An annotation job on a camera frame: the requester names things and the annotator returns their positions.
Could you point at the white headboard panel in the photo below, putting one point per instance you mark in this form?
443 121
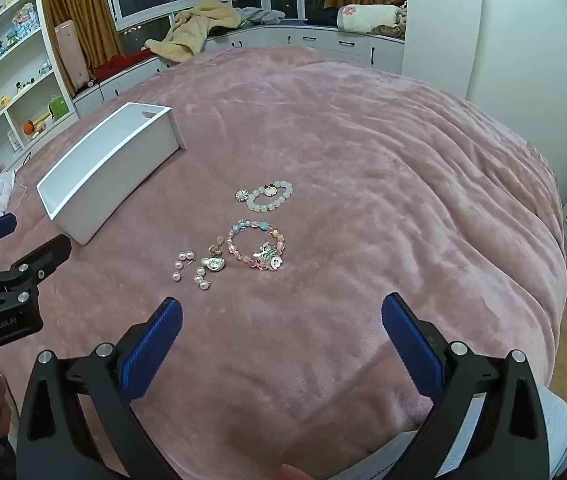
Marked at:
123 175

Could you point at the small silver object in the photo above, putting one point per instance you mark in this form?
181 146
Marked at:
258 206

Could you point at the white window seat cabinet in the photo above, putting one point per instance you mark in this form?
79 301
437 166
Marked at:
313 40

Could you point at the red cloth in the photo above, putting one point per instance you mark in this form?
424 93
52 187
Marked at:
118 65

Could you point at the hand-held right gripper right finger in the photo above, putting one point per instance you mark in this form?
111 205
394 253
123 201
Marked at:
411 345

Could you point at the green toy box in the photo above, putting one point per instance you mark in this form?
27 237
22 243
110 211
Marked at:
58 106

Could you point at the yellow blanket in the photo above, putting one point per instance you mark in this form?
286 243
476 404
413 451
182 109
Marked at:
188 30

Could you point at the orange toy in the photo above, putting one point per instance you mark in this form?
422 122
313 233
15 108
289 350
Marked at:
30 127

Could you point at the grey clothing heap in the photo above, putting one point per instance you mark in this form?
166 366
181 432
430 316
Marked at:
263 14

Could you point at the small gold earring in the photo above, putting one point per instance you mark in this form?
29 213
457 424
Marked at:
215 248

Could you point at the silver flower charm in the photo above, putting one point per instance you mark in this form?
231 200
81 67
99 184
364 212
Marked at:
242 195

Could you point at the silver heart pendant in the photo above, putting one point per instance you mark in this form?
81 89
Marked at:
213 264

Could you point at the person's right hand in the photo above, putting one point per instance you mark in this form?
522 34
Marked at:
288 474

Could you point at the flower print pillow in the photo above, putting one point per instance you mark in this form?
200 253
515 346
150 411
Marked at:
368 17

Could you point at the pearl drop earring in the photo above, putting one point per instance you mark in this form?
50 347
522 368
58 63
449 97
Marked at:
182 260
205 285

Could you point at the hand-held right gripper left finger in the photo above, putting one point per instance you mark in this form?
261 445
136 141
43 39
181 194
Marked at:
153 345

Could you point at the pink suitcase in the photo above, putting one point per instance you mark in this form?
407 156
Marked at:
70 55

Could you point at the pink plush blanket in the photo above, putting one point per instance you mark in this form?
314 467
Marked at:
363 160

